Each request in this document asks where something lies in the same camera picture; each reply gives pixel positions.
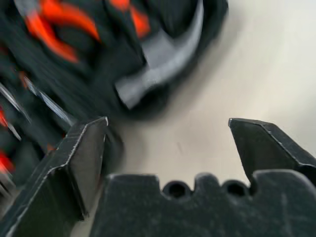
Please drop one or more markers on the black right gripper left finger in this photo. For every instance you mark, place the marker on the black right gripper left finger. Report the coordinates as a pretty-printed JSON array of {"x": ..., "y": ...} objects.
[{"x": 61, "y": 172}]

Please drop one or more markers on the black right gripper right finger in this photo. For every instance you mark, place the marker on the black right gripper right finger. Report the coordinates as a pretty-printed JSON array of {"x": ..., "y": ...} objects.
[{"x": 266, "y": 148}]

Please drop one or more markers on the black tool tray with hammer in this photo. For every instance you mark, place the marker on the black tool tray with hammer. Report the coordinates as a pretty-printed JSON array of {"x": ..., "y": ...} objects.
[{"x": 98, "y": 86}]

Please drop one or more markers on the steel shaft screwdriver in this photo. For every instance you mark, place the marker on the steel shaft screwdriver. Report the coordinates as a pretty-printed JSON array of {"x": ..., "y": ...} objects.
[
  {"x": 49, "y": 101},
  {"x": 14, "y": 103}
]

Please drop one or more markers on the steel claw hammer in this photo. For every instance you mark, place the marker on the steel claw hammer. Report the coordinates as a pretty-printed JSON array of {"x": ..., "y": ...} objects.
[{"x": 168, "y": 58}]

